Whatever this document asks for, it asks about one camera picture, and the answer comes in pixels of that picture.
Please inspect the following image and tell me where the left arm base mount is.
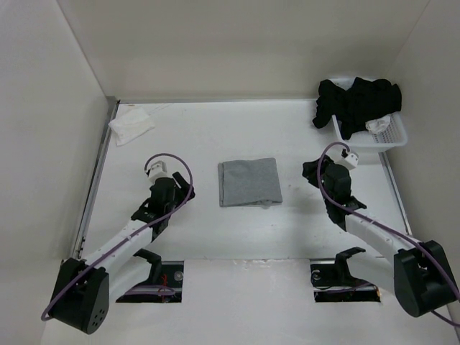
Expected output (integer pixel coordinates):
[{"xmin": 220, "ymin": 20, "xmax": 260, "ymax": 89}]
[{"xmin": 116, "ymin": 262, "xmax": 184, "ymax": 304}]

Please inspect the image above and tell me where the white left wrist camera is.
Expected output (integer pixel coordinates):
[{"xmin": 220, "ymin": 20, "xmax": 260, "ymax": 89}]
[{"xmin": 145, "ymin": 160, "xmax": 170, "ymax": 185}]

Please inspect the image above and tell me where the white plastic laundry basket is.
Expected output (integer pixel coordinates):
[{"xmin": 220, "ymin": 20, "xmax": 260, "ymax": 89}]
[{"xmin": 327, "ymin": 79, "xmax": 408, "ymax": 152}]

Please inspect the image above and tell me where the black tank top pile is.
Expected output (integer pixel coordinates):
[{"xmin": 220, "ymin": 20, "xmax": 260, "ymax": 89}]
[{"xmin": 313, "ymin": 77, "xmax": 402, "ymax": 139}]

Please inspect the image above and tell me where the white crumpled tank top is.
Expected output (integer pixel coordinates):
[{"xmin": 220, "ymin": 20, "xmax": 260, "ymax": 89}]
[{"xmin": 365, "ymin": 114, "xmax": 391, "ymax": 135}]

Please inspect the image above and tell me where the white folded tank top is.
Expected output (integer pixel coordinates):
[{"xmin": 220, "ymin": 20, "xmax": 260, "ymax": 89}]
[{"xmin": 109, "ymin": 108, "xmax": 155, "ymax": 147}]

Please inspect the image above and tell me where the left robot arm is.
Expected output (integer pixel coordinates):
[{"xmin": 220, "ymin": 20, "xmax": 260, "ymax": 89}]
[{"xmin": 42, "ymin": 172, "xmax": 195, "ymax": 335}]

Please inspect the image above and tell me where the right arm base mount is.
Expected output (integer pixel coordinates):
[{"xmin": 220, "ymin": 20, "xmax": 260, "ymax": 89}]
[{"xmin": 310, "ymin": 261, "xmax": 381, "ymax": 303}]

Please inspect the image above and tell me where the grey tank top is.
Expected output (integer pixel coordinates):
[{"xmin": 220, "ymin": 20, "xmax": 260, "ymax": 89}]
[{"xmin": 218, "ymin": 157, "xmax": 282, "ymax": 207}]

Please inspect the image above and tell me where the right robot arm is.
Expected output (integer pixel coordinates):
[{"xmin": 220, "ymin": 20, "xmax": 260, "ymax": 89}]
[{"xmin": 302, "ymin": 156, "xmax": 459, "ymax": 317}]

